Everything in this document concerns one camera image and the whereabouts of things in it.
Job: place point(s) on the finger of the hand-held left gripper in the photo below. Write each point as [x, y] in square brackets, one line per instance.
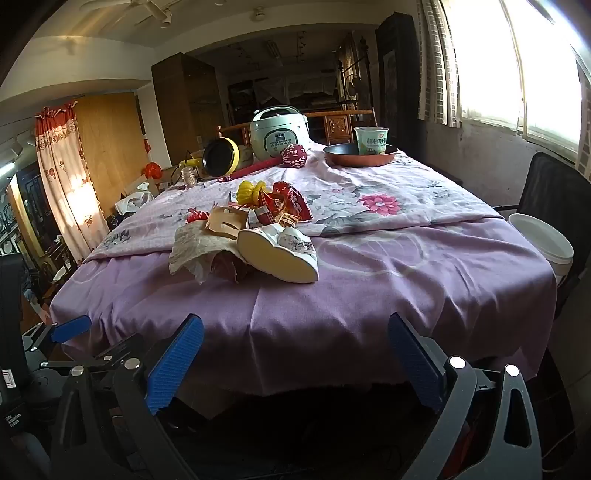
[69, 327]
[120, 349]

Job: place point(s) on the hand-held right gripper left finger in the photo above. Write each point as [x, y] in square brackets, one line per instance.
[175, 364]

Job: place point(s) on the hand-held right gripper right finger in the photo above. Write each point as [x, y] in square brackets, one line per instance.
[415, 364]

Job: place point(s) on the dark red wrapper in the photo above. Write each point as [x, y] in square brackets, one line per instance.
[231, 267]

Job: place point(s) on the paper towel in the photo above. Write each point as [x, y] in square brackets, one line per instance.
[189, 249]

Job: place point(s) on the white embroidered shoe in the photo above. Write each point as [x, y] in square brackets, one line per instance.
[272, 254]
[268, 229]

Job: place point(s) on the brown cardboard piece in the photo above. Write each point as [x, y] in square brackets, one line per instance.
[226, 224]

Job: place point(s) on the small red foil wrapper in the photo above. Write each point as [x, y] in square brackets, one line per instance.
[198, 216]

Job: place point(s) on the red checkered packet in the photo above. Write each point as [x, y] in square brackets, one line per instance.
[261, 216]

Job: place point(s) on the yellow plastic toy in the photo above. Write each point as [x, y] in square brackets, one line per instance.
[249, 191]

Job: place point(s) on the red snack packet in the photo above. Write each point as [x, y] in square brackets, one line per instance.
[288, 201]

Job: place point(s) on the purple tablecloth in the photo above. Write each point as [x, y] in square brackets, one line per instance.
[369, 295]

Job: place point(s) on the white plastic bag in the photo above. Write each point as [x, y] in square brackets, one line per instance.
[134, 202]

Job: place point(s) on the red floral curtain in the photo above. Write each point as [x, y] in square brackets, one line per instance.
[60, 184]

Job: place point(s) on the cardboard box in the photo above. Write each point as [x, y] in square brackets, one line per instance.
[138, 187]

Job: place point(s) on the white plastic bucket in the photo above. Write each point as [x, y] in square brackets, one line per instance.
[540, 240]

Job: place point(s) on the red ornament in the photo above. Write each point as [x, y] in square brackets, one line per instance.
[153, 170]

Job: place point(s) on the floral cloth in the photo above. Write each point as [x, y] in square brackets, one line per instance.
[415, 184]

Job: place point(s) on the wooden door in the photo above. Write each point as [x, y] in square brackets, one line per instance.
[111, 147]

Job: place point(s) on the small glass jar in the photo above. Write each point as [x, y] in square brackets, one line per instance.
[189, 177]

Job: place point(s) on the yellow black round appliance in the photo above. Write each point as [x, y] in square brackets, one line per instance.
[219, 157]

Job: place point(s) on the copper frying pan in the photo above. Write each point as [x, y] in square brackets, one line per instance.
[341, 159]

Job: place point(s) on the black mesh chair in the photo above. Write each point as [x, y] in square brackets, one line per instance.
[549, 184]

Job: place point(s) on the instant noodle cup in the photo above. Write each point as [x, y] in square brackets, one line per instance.
[371, 141]

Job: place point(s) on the red patterned pouch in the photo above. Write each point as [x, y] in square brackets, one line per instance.
[295, 156]

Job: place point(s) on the carved wooden chair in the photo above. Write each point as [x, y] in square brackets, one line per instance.
[337, 129]

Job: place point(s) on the wooden cabinet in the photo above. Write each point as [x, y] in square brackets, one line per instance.
[180, 101]

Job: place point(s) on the white rice cooker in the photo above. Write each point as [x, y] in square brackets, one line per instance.
[279, 134]

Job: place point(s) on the dark tall cabinet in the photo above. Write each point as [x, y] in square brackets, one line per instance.
[397, 69]

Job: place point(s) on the checked window curtain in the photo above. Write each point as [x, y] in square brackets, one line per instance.
[436, 60]
[584, 115]

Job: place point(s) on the ceiling spotlight rail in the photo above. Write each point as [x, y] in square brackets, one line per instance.
[152, 7]

